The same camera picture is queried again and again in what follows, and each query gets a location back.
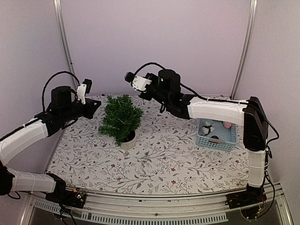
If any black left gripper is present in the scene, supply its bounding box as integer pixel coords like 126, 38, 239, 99
61, 98, 100, 122

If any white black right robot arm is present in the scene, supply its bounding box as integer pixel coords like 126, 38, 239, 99
132, 69, 268, 204

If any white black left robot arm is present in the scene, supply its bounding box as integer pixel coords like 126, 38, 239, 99
0, 83, 101, 203

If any small green christmas tree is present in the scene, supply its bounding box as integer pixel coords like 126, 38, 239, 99
98, 94, 143, 147

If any white cotton boll ornament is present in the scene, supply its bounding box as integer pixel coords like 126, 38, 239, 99
201, 121, 215, 136

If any white ribbed plant pot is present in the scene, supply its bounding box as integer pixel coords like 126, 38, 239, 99
120, 131, 137, 150

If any pink pompom ornament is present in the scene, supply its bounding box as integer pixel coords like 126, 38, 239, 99
223, 121, 232, 129

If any light blue perforated basket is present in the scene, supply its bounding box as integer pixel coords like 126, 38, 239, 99
195, 119, 238, 152

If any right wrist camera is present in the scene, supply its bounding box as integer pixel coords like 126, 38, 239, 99
124, 72, 152, 92

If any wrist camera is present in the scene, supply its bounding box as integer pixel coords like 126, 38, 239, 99
124, 72, 152, 92
76, 79, 92, 105

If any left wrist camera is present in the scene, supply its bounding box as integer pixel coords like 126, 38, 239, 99
76, 79, 92, 105

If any black left camera cable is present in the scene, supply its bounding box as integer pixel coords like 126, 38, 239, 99
41, 71, 82, 113

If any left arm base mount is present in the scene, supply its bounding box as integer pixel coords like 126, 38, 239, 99
45, 173, 86, 209

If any aluminium corner post left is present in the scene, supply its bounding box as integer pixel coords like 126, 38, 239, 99
53, 0, 75, 75

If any aluminium corner post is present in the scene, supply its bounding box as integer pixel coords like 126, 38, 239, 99
53, 0, 75, 75
230, 0, 258, 99

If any aluminium corner post right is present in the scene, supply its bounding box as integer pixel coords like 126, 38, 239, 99
230, 0, 258, 99

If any aluminium front rail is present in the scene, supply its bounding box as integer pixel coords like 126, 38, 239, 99
20, 182, 294, 225

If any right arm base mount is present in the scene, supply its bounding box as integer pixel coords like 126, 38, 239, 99
225, 184, 267, 209

